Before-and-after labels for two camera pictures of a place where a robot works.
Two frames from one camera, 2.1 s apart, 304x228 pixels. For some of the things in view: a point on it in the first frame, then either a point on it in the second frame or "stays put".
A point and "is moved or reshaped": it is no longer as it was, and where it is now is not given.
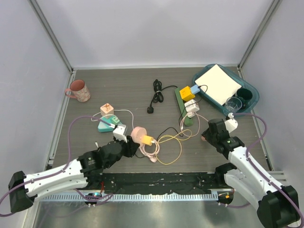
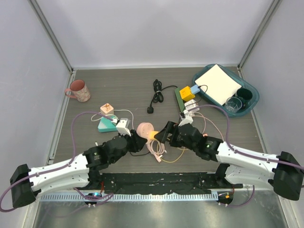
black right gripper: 206,134 → 172,128
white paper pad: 218,83 stays put
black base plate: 160,183 stays put
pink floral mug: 78,90 stays put
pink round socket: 136,133 is moved or reshaped
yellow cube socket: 186,94 stays put
